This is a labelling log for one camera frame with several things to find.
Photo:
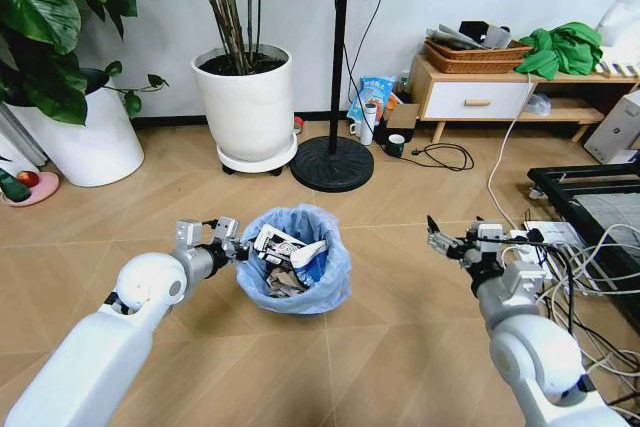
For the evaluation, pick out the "red apple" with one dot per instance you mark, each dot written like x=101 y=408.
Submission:
x=28 y=179

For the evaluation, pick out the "brown wicker basket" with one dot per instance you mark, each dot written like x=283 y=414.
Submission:
x=475 y=66
x=480 y=53

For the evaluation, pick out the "small white mug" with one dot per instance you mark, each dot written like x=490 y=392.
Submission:
x=354 y=127

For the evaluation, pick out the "wooden cabinet with white drawer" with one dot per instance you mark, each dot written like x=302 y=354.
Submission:
x=470 y=99

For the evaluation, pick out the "black standing fan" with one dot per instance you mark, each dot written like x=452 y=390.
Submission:
x=332 y=164

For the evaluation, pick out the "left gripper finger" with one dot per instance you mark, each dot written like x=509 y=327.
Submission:
x=242 y=256
x=244 y=244

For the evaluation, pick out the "large leafy green plant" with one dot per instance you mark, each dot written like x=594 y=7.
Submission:
x=45 y=12

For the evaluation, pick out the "green cloth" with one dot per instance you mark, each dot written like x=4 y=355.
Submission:
x=565 y=49

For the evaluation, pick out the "pink plate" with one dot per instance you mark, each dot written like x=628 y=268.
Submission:
x=42 y=192

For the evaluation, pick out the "black metal cart frame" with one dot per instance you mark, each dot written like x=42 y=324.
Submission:
x=585 y=187

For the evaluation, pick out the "blue and white packet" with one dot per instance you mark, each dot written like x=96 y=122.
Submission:
x=312 y=262

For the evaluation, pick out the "white tapered planter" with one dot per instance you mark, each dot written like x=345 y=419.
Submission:
x=90 y=142

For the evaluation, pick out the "white appliance box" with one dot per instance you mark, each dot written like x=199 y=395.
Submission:
x=615 y=132

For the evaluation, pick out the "grey papers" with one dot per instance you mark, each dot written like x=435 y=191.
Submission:
x=452 y=36

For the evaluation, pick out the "black and white wrapper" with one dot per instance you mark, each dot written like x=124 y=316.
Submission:
x=275 y=244

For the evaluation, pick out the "trash bin with blue bag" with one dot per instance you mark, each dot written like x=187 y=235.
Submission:
x=325 y=287

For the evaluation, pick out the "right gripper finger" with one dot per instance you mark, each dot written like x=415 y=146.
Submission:
x=445 y=253
x=440 y=234

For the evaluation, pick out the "white round plant pot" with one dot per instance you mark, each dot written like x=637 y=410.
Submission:
x=247 y=107

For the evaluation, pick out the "crumpled brown paper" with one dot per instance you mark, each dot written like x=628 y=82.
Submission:
x=282 y=284

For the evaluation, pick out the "dark green mug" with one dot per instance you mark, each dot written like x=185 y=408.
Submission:
x=395 y=145

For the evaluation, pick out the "black box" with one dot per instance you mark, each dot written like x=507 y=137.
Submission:
x=475 y=29

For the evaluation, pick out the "small green bottle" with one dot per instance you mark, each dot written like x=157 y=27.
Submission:
x=404 y=82

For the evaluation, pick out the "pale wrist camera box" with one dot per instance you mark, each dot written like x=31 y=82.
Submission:
x=228 y=229
x=487 y=233

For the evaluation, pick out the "white fabric bundle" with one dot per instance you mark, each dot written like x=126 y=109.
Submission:
x=622 y=12

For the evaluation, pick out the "clear plastic bag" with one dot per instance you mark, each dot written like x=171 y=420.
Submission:
x=539 y=104

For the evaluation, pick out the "white thermos bottle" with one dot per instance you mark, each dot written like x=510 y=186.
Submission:
x=368 y=124

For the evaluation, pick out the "brown cardboard box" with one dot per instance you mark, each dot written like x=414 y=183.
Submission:
x=404 y=116

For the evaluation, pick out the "white wheeled pot saucer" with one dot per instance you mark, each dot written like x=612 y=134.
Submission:
x=287 y=154

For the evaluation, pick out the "white flat paper box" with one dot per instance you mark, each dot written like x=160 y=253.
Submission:
x=555 y=233

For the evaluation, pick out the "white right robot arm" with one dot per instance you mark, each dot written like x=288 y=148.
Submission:
x=530 y=347

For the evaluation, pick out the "blue snack bag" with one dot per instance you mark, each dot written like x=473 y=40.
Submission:
x=372 y=89

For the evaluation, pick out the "tall bamboo stem plant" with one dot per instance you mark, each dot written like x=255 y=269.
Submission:
x=232 y=7

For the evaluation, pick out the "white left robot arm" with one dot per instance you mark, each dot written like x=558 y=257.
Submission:
x=100 y=347

